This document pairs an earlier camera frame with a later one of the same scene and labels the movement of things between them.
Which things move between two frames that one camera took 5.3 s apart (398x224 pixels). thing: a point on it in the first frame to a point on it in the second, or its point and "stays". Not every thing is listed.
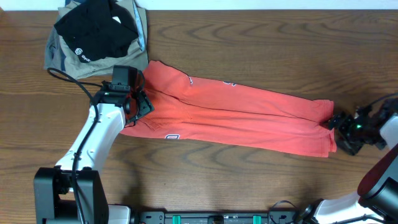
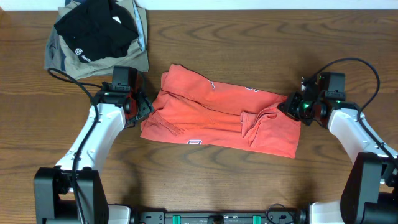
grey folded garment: [55, 54] stays
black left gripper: [142, 106] stays
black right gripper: [344, 132] to [292, 107]
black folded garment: [98, 29] stays
